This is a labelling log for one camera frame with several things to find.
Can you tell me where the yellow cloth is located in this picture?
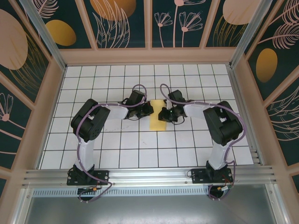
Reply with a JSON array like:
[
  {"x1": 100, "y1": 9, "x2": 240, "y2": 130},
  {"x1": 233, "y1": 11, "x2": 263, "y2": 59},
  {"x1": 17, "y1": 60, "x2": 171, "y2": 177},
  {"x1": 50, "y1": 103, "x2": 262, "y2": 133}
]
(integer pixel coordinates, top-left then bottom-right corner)
[{"x1": 149, "y1": 99, "x2": 168, "y2": 131}]

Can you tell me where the grey sheet metal panel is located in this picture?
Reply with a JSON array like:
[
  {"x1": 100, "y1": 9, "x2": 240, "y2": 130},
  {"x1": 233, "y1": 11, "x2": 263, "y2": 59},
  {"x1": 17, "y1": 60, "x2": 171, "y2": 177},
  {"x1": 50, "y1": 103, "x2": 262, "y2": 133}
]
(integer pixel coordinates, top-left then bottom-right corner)
[{"x1": 14, "y1": 195, "x2": 287, "y2": 224}]

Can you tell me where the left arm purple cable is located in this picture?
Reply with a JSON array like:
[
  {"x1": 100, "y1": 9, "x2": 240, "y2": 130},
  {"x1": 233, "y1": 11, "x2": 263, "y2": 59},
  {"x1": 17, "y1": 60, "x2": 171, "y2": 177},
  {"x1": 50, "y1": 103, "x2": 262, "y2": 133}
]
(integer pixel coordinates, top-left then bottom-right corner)
[{"x1": 77, "y1": 84, "x2": 148, "y2": 203}]

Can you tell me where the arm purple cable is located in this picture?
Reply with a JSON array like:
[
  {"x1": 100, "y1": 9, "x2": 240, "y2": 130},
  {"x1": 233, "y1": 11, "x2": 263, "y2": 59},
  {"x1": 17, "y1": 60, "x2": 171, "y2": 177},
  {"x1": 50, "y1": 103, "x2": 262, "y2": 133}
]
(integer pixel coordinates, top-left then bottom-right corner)
[
  {"x1": 77, "y1": 84, "x2": 148, "y2": 203},
  {"x1": 160, "y1": 83, "x2": 248, "y2": 201}
]

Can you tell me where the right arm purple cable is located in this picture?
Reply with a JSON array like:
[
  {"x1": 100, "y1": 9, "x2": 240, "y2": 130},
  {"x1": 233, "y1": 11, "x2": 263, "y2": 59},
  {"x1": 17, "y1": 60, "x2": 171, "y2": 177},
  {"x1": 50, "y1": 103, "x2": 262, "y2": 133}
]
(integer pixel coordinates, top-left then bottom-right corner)
[{"x1": 160, "y1": 83, "x2": 248, "y2": 201}]

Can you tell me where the aluminium side rail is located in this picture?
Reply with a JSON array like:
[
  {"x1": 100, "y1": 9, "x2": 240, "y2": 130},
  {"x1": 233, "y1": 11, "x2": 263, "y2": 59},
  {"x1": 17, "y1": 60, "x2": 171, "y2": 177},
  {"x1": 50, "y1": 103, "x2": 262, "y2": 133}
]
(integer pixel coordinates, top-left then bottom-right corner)
[{"x1": 226, "y1": 65, "x2": 264, "y2": 166}]

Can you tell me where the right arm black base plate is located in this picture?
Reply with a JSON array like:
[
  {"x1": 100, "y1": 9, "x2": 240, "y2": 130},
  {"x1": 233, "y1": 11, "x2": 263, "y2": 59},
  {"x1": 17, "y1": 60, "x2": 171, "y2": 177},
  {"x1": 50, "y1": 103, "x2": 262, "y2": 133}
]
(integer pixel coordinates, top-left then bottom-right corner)
[{"x1": 191, "y1": 168, "x2": 234, "y2": 184}]

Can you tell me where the long aluminium mounting rail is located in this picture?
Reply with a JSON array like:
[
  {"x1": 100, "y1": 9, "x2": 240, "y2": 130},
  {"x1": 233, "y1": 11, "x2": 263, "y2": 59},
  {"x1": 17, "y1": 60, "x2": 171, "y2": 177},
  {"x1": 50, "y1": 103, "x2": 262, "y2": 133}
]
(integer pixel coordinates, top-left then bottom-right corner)
[{"x1": 22, "y1": 165, "x2": 278, "y2": 187}]

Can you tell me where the slotted grey cable duct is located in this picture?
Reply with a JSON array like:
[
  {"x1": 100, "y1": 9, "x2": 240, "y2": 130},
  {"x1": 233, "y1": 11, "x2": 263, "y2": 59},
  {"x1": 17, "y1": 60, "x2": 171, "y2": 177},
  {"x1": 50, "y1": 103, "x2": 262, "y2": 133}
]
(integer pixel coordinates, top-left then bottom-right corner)
[{"x1": 32, "y1": 188, "x2": 211, "y2": 196}]

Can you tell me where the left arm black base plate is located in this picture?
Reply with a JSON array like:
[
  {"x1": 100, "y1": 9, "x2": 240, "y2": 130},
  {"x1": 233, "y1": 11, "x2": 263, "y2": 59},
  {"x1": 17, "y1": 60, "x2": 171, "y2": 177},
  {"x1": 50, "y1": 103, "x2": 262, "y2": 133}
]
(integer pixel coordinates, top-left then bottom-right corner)
[{"x1": 67, "y1": 169, "x2": 110, "y2": 186}]

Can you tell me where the aluminium frame post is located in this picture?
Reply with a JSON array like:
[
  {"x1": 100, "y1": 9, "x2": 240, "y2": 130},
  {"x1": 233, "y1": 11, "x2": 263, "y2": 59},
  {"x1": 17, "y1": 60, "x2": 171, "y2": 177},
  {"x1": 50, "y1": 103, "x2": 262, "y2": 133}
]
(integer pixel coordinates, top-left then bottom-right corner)
[
  {"x1": 18, "y1": 0, "x2": 67, "y2": 70},
  {"x1": 230, "y1": 0, "x2": 273, "y2": 68}
]

